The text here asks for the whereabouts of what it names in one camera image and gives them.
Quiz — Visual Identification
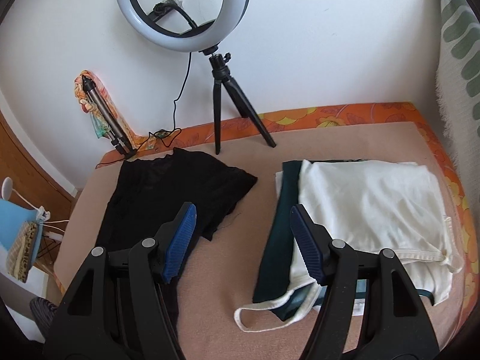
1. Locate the wooden door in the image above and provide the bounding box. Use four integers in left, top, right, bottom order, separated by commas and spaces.
0, 115, 74, 232

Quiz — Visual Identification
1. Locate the orange floral bed sheet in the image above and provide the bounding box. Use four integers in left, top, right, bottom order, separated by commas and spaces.
95, 101, 480, 323

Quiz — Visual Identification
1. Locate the black shirt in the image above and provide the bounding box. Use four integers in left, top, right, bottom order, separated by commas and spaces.
93, 146, 259, 323

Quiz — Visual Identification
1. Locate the white green patterned curtain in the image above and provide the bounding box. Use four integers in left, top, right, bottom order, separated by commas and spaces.
437, 0, 479, 199

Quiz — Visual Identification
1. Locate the white desk lamp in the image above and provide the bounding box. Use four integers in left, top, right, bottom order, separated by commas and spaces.
1, 176, 50, 221

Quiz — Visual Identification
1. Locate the black ring light cable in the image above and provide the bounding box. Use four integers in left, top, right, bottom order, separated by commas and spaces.
95, 1, 200, 168

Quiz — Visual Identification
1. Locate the white ring light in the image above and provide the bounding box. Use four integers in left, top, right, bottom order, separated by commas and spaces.
113, 0, 253, 54

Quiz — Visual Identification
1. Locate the blue chair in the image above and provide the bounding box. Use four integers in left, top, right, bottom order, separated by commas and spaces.
1, 199, 40, 283

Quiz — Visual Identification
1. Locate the dark green folded garment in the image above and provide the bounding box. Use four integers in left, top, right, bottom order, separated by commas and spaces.
251, 159, 363, 321

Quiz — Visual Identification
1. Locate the grey folded tripod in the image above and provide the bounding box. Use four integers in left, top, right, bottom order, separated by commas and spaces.
81, 75, 137, 158

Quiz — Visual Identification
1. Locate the colourful floral scarf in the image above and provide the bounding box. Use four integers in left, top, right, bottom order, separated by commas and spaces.
74, 70, 155, 150

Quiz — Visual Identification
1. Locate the black mini tripod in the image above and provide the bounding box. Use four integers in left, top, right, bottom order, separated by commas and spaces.
202, 46, 277, 155

